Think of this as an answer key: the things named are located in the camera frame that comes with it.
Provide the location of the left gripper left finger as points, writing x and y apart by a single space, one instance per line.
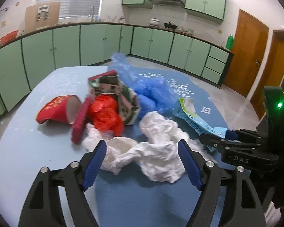
42 206

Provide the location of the brown wooden door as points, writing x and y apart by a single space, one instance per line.
250 43
273 72

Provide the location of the dark red sponge strip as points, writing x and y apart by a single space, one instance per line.
80 121

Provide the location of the white tissue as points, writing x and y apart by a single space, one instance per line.
157 157

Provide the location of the range hood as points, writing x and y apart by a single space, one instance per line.
168 3

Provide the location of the green thermos bottle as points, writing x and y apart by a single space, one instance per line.
230 42

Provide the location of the blue plastic bag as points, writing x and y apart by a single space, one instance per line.
153 94

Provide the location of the green lower kitchen cabinets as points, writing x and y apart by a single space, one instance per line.
25 61

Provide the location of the black wok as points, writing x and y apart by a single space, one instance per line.
170 26

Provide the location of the blue patterned tablecloth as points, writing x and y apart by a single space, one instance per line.
124 171

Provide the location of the red paper cup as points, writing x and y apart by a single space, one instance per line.
62 109

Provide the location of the light blue snack wrapper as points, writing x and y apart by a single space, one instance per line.
185 109

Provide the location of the white cooking pot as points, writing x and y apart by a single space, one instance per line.
154 22

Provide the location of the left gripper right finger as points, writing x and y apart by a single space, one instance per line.
242 206

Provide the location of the green printed carton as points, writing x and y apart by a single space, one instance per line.
110 84

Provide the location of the chrome sink faucet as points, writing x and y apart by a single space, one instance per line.
92 13

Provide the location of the red plastic bag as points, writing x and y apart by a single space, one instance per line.
103 113

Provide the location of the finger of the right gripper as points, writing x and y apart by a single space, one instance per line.
231 135

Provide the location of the brown cardboard box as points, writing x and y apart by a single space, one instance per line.
41 16

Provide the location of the orange plastic basin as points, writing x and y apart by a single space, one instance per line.
10 36

